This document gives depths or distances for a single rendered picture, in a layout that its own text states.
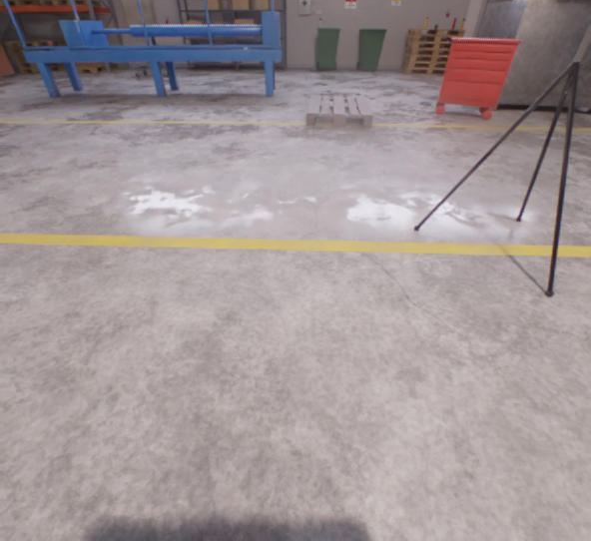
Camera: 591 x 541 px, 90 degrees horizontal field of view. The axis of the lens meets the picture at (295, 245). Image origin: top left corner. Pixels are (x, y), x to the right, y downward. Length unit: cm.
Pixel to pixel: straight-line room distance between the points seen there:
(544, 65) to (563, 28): 43
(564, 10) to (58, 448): 620
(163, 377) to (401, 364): 86
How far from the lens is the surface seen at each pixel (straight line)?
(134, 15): 1121
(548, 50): 590
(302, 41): 1037
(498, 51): 497
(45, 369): 147
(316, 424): 109
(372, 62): 979
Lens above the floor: 100
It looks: 36 degrees down
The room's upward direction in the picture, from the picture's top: straight up
